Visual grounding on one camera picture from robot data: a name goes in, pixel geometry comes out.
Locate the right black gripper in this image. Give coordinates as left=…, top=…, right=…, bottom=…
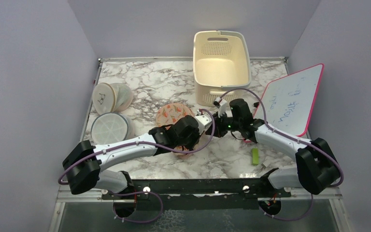
left=206, top=110, right=242, bottom=138

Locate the peach floral mesh laundry bag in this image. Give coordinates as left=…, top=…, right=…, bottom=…
left=155, top=102, right=196, bottom=157

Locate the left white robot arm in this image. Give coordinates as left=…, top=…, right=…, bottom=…
left=58, top=114, right=215, bottom=199

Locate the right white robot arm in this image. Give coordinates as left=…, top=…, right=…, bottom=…
left=206, top=97, right=341, bottom=197

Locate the cream plastic laundry basket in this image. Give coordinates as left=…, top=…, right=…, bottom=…
left=193, top=30, right=252, bottom=106

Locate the beige round mesh bag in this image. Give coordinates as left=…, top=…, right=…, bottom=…
left=92, top=83, right=133, bottom=115

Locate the green marker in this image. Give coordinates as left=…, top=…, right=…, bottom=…
left=251, top=148, right=259, bottom=165

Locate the pink framed whiteboard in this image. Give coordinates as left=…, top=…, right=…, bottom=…
left=254, top=63, right=325, bottom=137

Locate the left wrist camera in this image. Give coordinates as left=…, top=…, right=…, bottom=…
left=194, top=109, right=213, bottom=131

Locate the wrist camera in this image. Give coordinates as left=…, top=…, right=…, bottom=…
left=213, top=97, right=228, bottom=118
left=194, top=109, right=213, bottom=131

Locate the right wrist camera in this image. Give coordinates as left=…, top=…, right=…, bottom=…
left=213, top=97, right=228, bottom=118

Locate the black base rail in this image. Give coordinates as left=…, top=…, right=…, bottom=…
left=101, top=178, right=291, bottom=210

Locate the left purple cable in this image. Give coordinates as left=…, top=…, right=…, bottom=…
left=58, top=109, right=216, bottom=224

